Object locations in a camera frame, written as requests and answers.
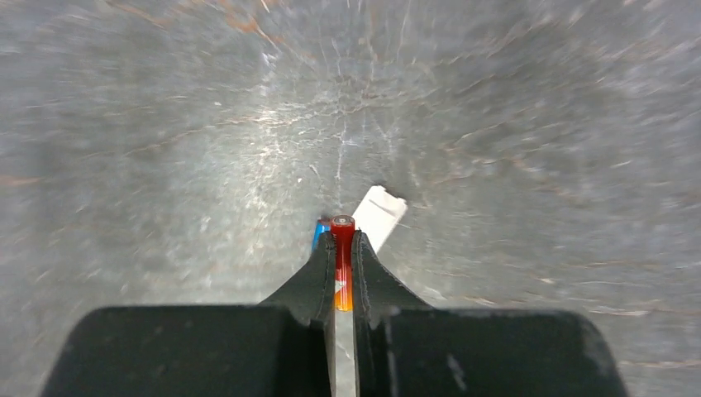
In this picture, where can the red orange battery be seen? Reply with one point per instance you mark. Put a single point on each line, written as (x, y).
(342, 228)

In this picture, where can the white battery cover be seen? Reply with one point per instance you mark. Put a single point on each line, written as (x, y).
(378, 214)

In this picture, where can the blue battery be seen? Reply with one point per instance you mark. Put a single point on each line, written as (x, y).
(322, 226)

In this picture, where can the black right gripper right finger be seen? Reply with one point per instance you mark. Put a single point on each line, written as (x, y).
(376, 290)

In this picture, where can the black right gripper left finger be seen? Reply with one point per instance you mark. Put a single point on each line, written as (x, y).
(309, 293)

